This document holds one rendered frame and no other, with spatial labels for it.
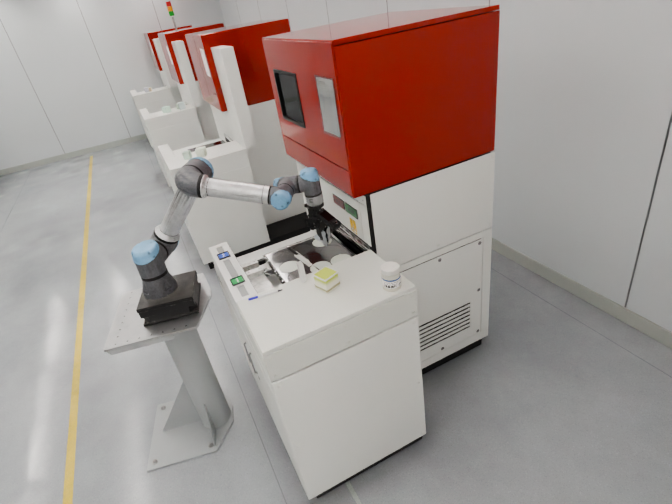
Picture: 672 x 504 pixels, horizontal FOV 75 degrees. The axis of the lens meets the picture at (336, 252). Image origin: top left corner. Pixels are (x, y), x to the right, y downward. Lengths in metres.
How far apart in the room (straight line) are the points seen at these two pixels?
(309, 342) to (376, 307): 0.28
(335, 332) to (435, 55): 1.12
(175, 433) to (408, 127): 2.02
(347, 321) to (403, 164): 0.71
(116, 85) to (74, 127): 1.11
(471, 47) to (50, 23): 8.37
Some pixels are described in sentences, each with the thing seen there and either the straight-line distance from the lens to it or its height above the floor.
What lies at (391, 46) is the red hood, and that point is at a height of 1.76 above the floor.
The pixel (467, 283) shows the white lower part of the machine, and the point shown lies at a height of 0.54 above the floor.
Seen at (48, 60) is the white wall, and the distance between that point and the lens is 9.65.
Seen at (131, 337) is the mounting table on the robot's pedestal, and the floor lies 0.82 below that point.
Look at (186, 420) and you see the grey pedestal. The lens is 2.73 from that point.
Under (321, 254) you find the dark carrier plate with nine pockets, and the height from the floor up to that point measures 0.90.
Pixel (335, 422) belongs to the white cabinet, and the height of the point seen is 0.47.
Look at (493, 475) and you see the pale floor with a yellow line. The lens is 2.32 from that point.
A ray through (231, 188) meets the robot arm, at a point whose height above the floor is 1.36.
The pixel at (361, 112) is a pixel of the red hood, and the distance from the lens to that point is 1.72.
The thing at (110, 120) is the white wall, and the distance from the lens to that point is 9.72.
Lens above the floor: 1.96
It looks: 31 degrees down
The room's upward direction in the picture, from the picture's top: 10 degrees counter-clockwise
